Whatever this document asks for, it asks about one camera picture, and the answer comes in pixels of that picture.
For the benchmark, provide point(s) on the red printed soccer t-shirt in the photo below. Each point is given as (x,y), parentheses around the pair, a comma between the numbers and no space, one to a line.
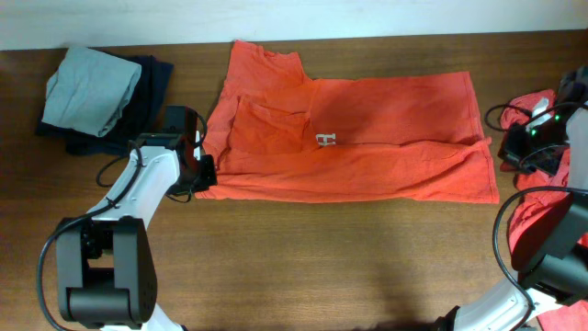
(277,134)

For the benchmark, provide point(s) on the folded dark navy garment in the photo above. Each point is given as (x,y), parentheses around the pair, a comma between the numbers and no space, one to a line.
(138,116)

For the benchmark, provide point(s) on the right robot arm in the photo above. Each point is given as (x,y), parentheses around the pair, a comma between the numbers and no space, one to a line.
(548,268)

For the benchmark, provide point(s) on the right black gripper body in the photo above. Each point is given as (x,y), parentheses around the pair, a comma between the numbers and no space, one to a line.
(542,150)

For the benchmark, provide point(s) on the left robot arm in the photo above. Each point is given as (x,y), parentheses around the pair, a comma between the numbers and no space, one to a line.
(106,275)

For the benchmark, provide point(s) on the red garment at right edge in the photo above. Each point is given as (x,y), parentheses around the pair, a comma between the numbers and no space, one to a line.
(535,205)

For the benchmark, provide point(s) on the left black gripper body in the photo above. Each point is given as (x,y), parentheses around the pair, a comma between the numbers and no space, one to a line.
(198,178)

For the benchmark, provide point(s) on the folded light grey garment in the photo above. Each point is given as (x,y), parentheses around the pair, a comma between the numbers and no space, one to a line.
(89,90)

